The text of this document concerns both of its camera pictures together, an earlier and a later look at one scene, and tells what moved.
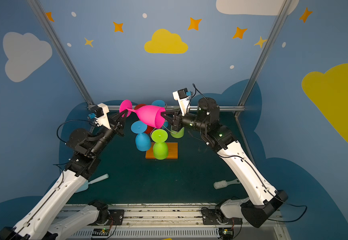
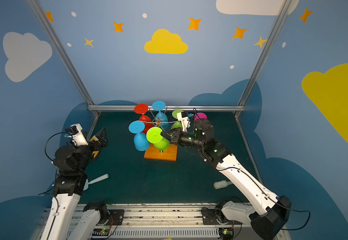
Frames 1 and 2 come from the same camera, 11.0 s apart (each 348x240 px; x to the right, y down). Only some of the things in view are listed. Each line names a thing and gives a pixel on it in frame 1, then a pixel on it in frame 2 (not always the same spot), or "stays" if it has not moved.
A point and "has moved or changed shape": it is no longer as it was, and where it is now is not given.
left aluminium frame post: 46,23 stays
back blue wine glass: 161,103 stays
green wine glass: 160,146 has moved or changed shape
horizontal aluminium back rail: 223,107 stays
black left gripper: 115,123 -> 96,142
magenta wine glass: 151,114 has moved or changed shape
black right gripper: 176,119 -> 175,137
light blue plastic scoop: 85,185 stays
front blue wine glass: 142,141 stays
